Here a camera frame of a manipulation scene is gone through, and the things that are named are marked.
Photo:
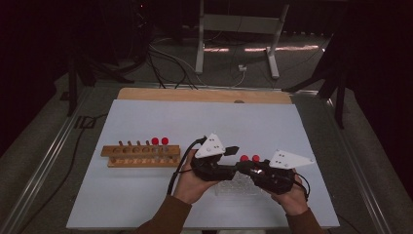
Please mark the white power adapter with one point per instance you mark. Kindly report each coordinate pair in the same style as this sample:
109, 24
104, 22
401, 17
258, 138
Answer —
242, 68

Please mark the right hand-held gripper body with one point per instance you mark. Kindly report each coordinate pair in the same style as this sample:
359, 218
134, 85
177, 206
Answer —
289, 159

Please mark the black tripod stand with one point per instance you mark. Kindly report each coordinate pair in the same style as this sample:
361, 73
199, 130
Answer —
339, 97
73, 81

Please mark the person's right hand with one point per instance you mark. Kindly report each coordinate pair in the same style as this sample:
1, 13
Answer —
292, 201

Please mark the clear plastic tube rack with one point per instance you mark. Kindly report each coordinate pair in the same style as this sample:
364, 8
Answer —
240, 187

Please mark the white paper sheet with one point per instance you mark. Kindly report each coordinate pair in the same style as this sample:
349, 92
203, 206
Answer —
195, 123

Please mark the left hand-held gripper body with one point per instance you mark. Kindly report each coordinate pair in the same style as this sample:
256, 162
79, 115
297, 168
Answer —
211, 146

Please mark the person's left hand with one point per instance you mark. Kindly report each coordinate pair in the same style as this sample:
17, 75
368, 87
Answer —
191, 188

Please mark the red capped clear tube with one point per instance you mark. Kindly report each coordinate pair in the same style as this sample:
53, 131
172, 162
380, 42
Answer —
165, 140
244, 158
155, 141
255, 158

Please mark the wooden test tube rack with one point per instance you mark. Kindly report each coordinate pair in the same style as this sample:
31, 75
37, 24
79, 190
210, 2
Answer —
172, 150

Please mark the metal frame rail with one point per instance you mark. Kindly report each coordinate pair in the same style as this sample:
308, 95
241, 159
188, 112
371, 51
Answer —
48, 156
357, 162

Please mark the grey metal stand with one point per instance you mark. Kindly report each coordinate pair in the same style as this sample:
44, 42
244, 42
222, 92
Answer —
238, 23

